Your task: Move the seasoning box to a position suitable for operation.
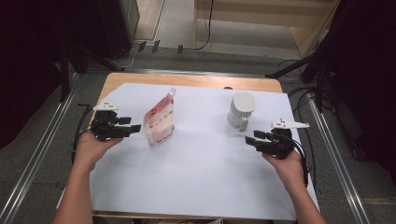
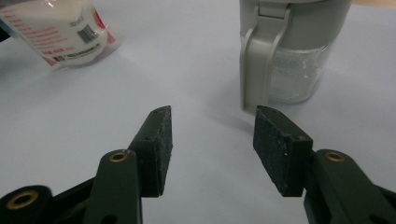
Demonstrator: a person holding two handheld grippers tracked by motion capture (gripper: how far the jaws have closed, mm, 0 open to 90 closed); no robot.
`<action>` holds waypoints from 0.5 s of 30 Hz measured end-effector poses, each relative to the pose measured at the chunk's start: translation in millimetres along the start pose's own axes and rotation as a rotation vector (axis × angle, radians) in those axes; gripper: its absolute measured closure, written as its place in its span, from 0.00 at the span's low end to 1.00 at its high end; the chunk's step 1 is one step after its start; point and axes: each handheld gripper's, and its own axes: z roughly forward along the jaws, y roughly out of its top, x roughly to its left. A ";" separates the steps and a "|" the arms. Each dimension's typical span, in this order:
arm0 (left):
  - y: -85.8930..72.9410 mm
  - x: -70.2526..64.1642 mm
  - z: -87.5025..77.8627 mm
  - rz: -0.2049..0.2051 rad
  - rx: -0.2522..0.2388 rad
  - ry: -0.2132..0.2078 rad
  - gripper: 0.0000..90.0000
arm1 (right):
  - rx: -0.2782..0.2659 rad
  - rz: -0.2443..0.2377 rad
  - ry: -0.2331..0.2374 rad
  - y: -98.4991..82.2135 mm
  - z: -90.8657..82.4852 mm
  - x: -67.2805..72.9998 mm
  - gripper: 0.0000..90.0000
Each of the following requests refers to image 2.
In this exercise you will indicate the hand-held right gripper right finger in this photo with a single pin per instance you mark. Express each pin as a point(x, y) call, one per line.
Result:
point(280, 149)

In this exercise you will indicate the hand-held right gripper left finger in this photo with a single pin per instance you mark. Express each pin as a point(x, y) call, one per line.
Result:
point(154, 155)

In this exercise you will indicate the glass jar with grey flip lid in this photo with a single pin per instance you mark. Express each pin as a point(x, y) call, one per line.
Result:
point(295, 46)

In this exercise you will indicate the white and red refill pouch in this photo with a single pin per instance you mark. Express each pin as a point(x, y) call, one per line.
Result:
point(53, 28)

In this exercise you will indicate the white paper sheet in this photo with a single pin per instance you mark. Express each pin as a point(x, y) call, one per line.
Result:
point(202, 68)

